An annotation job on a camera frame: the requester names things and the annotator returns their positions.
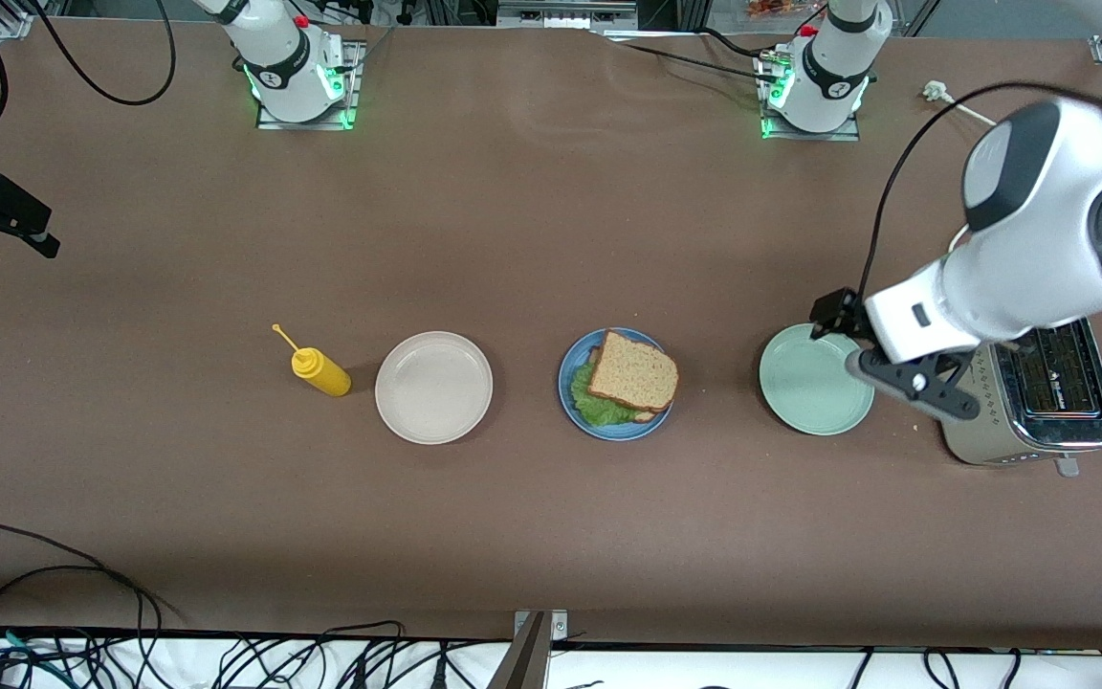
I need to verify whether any blue plate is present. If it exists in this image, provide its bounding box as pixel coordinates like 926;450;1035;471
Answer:
558;327;677;441

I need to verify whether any grey metal box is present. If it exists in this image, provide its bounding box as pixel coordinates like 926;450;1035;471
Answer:
496;0;638;30

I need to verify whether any white toaster power cable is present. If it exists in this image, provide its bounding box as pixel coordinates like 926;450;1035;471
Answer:
924;81;997;125

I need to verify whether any light green plate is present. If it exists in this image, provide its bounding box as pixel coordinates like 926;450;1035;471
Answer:
759;323;876;436

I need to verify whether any aluminium table bracket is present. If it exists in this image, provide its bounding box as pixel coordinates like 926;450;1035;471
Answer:
486;610;571;689

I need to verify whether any beige and chrome toaster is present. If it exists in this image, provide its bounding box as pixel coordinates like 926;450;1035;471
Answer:
938;318;1102;478

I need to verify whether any yellow mustard squeeze bottle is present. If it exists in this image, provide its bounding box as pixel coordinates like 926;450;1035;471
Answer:
271;323;353;398

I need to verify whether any beige plate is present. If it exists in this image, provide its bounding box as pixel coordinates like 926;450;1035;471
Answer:
375;331;494;445

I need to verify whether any green lettuce leaf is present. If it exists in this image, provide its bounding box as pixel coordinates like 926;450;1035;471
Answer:
570;362;643;428

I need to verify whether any black cable on table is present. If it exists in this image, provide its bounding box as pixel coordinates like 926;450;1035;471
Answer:
599;29;782;87

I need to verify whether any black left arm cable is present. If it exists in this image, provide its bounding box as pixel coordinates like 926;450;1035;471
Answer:
857;81;1102;317

